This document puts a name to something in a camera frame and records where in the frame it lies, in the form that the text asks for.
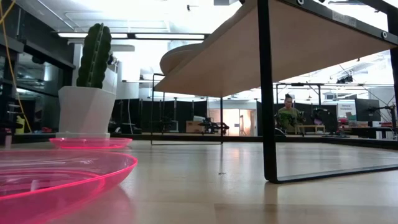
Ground white round plate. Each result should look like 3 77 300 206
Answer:
159 42 206 76

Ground pink translucent plastic plate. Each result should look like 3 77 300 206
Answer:
0 150 139 224
49 137 134 151

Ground small wooden background shelf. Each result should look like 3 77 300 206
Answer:
295 124 326 134

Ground wooden shelf with black legs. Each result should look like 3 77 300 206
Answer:
151 0 398 184

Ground cardboard box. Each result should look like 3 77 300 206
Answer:
185 120 206 134

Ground black background robot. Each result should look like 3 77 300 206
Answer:
201 117 230 136

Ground long ceiling light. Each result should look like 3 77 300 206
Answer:
57 32 210 40

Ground small green plant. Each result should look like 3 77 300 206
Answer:
276 111 298 133

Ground person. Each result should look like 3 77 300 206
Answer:
275 93 307 134

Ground white angular plant pot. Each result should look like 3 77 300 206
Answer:
55 85 117 139

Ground green cactus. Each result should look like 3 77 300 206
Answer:
76 22 113 90

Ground white sign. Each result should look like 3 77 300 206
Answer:
337 102 357 121

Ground black computer monitor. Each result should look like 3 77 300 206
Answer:
354 98 382 123

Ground black aluminium table frame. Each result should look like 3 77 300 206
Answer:
12 133 398 151

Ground yellow cable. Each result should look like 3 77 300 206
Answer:
0 0 32 133

